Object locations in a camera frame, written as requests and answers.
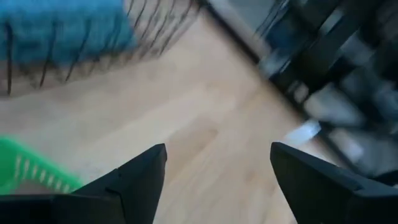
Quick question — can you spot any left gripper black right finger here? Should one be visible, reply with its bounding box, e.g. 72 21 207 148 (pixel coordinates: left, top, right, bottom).
269 141 398 224

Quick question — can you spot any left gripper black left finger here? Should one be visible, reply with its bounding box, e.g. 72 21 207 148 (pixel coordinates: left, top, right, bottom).
0 142 168 224

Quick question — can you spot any blue flower-print cloth pouch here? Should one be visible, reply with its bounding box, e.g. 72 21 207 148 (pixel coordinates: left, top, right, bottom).
0 0 137 66

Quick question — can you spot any green slotted plastic tray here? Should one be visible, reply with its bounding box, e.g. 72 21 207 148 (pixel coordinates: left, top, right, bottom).
0 136 84 195

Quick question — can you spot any black wire basket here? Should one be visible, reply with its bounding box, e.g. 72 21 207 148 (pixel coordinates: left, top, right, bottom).
0 0 203 97

